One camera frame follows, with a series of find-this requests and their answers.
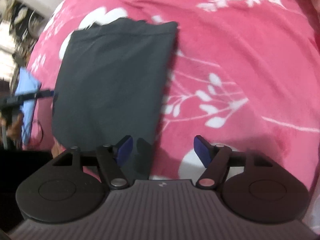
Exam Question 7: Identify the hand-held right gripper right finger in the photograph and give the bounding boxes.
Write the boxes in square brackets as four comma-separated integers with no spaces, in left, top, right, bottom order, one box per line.
[194,134,273,190]

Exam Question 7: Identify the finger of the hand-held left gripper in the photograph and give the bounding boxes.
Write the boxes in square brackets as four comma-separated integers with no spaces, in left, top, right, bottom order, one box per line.
[15,89,57,103]

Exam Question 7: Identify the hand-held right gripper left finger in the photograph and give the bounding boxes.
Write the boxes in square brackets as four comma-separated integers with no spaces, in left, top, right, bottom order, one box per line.
[52,134,133,190]

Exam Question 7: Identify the dark grey pants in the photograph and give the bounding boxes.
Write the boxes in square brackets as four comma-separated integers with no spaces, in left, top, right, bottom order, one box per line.
[51,17,179,180]

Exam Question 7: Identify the person's left hand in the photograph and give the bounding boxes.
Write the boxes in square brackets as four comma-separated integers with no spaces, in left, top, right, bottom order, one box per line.
[0,114,22,137]

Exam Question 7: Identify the light blue shirt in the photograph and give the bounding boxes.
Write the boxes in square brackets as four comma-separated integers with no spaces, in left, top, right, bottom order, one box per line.
[14,67,42,145]

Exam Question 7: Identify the cluttered shelf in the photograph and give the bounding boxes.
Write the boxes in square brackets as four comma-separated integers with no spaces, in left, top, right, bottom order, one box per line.
[0,0,49,65]

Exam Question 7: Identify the pink floral bedsheet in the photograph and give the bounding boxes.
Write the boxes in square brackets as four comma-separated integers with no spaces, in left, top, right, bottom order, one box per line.
[22,0,320,205]

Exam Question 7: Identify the black cable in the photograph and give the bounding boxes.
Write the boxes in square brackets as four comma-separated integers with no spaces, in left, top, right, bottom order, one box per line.
[34,119,47,142]

